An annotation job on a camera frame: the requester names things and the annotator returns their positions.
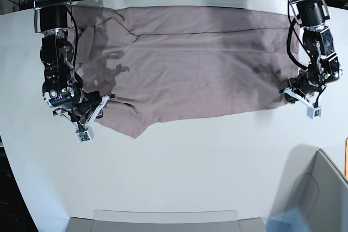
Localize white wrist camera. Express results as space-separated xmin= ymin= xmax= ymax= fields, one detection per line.
xmin=307 ymin=106 xmax=322 ymax=119
xmin=76 ymin=127 xmax=95 ymax=143

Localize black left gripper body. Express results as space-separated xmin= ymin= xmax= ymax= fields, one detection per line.
xmin=287 ymin=70 xmax=326 ymax=98

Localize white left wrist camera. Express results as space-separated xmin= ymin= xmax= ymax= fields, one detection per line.
xmin=307 ymin=106 xmax=322 ymax=119

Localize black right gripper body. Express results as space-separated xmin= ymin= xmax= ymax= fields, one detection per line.
xmin=53 ymin=90 xmax=102 ymax=124

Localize blue translucent object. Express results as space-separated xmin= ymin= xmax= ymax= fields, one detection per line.
xmin=264 ymin=207 xmax=311 ymax=232

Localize pink T-shirt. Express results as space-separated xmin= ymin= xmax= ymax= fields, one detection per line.
xmin=72 ymin=6 xmax=297 ymax=138

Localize grey cardboard box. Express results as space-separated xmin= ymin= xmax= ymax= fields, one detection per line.
xmin=269 ymin=149 xmax=347 ymax=231

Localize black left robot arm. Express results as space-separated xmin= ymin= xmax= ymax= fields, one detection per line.
xmin=280 ymin=0 xmax=342 ymax=110

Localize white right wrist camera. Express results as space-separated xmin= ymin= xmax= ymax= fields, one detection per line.
xmin=76 ymin=127 xmax=95 ymax=143

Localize yellow strip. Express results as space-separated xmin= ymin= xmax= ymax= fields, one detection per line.
xmin=344 ymin=138 xmax=348 ymax=180

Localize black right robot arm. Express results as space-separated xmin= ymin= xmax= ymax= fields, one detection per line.
xmin=33 ymin=0 xmax=111 ymax=134

